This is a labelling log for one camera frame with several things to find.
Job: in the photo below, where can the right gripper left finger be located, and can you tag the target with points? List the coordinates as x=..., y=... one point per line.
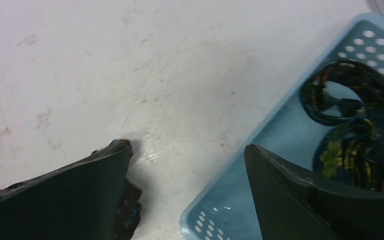
x=90, y=199

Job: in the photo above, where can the colourful ties pile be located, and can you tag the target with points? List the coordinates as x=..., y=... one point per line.
x=348, y=97

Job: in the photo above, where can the blue plastic basket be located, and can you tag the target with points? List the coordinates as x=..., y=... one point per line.
x=225, y=208

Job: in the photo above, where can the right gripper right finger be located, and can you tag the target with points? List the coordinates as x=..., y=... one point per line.
x=294, y=203

